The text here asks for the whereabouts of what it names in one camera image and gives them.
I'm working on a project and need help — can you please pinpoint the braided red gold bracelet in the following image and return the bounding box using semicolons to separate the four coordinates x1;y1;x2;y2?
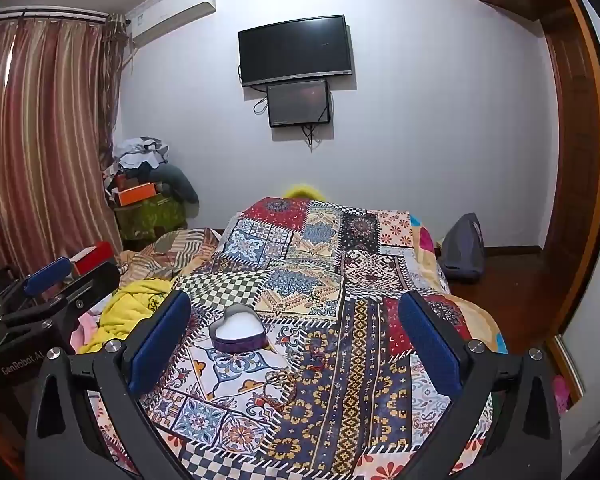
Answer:
257;377;303;413

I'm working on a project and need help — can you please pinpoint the pink cloth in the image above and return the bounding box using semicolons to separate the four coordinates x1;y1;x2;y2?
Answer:
71;310;112;356

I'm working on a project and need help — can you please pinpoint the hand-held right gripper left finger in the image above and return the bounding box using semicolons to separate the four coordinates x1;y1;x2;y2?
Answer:
25;290;193;480

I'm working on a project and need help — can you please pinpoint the black hanging cable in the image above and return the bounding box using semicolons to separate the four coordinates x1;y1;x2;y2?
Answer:
302;122;322;154

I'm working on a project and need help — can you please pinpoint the heart-shaped purple jewelry box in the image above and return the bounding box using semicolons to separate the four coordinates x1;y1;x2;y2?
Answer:
209;304;268;353

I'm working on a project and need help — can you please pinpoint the small black wall monitor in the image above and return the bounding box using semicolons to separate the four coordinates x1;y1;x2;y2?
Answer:
266;80;331;129

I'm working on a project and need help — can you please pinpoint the red string bracelet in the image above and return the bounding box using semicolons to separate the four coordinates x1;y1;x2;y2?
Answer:
306;349;332;372

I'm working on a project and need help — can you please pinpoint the red box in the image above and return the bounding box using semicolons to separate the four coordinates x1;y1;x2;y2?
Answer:
69;241;117;277

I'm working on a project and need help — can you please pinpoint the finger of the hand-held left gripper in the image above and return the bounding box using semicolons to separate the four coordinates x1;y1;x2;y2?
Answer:
0;256;75;326
30;261;122;322

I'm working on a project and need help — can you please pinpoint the yellow cartoon blanket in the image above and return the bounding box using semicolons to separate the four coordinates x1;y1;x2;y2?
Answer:
77;279;173;356

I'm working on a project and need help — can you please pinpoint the yellow fluffy item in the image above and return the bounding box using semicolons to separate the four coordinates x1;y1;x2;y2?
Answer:
285;183;329;202

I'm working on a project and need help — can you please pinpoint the orange box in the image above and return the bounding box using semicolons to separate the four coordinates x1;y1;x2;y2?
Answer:
116;182;158;207

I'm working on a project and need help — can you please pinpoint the curtain rod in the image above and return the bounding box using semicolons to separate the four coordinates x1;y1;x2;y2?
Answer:
0;7;131;27

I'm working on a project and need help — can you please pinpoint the wooden wardrobe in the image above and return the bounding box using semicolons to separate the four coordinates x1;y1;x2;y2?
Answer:
534;0;600;343

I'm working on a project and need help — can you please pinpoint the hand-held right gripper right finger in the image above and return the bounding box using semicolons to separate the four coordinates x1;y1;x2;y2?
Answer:
397;290;563;480

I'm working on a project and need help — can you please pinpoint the pink item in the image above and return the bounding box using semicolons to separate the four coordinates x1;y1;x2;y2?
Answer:
551;374;572;417

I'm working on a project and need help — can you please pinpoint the patchwork printed quilt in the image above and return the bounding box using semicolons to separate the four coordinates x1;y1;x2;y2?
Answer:
87;197;501;480

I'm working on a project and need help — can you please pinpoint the large black wall television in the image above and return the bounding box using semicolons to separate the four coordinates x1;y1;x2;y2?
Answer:
238;15;355;89

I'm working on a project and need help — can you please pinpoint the striped brown blanket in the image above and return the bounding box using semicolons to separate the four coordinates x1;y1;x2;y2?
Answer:
116;227;223;283

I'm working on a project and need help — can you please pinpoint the pile of clothes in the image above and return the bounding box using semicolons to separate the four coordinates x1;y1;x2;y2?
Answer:
102;135;173;193

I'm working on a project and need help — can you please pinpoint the green patterned covered box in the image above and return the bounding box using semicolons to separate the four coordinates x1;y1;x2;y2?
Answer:
115;195;188;246

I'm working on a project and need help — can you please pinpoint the white air conditioner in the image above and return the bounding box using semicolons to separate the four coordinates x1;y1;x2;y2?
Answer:
126;0;217;49

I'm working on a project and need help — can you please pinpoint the floral bed sheet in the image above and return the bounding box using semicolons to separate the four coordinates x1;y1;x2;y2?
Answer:
365;212;508;480

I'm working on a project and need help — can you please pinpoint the grey bag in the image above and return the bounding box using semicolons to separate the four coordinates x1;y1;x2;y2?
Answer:
437;212;487;282

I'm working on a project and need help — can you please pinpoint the striped pink curtain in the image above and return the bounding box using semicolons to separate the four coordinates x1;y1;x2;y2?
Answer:
0;12;131;281

